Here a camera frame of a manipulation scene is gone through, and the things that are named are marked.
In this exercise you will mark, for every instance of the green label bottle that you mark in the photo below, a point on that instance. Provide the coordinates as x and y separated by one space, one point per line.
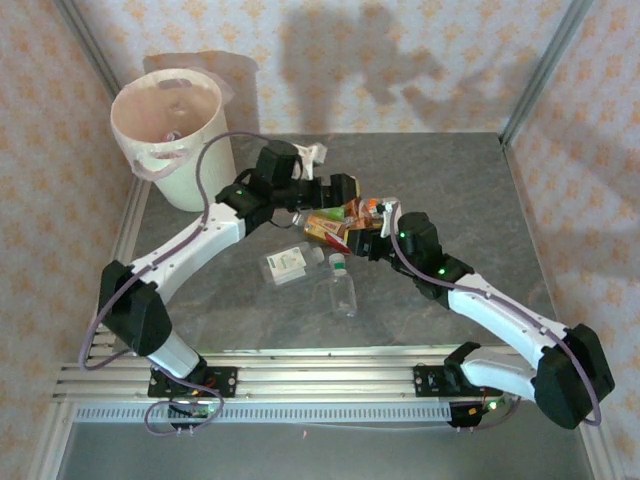
337 214

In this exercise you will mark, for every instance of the clear bottle orange label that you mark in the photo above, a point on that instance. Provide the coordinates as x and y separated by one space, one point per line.
367 207

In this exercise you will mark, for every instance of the clear bottle green cap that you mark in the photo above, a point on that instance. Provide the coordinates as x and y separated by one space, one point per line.
343 290

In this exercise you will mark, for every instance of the square clear bottle white label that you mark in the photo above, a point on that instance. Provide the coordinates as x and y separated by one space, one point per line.
285 263

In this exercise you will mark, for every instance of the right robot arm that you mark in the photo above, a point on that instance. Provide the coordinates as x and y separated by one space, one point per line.
500 315

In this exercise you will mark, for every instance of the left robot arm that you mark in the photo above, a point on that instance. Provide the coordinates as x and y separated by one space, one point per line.
175 255

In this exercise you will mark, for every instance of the white plastic bin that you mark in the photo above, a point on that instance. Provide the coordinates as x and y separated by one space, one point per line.
175 190

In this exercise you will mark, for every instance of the small circuit board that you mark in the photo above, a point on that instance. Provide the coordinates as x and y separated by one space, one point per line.
475 415
192 407

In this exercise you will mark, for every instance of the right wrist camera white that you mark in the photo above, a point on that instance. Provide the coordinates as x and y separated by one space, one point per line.
387 220

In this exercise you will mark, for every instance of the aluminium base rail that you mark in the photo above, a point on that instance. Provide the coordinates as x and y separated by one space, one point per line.
325 380

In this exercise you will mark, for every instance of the aluminium frame post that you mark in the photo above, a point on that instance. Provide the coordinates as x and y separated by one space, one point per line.
82 35
545 75

